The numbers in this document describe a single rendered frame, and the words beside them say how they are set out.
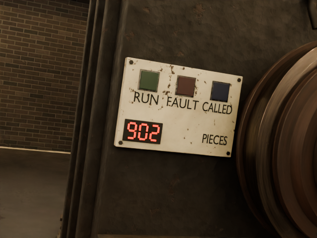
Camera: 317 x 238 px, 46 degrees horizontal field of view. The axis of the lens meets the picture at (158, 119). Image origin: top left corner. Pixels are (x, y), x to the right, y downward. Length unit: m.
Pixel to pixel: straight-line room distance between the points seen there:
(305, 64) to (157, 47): 0.29
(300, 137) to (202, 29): 0.30
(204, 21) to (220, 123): 0.22
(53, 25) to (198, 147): 6.07
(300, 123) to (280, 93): 0.07
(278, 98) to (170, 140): 0.23
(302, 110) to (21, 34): 6.23
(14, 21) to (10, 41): 0.34
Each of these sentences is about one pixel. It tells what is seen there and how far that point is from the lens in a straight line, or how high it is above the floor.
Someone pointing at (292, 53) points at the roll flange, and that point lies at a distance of 0.83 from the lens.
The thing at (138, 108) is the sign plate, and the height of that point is 1.14.
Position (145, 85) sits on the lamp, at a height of 1.19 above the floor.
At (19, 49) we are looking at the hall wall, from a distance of 6.74.
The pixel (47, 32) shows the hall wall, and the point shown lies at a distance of 6.76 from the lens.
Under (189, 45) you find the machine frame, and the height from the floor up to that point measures 1.29.
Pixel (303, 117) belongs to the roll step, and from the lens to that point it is 0.73.
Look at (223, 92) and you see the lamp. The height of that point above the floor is 1.20.
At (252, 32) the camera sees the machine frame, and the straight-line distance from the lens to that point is 0.88.
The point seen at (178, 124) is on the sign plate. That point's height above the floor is 1.12.
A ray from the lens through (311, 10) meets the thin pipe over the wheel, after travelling 0.95.
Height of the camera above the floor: 1.17
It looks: 3 degrees down
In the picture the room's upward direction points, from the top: 8 degrees clockwise
